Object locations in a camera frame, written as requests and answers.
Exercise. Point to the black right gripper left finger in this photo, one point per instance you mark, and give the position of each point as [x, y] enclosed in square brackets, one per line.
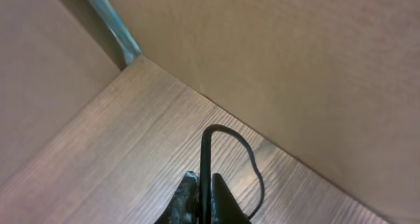
[183, 206]

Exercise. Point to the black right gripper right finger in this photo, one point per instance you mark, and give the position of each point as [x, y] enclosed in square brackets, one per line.
[225, 209]

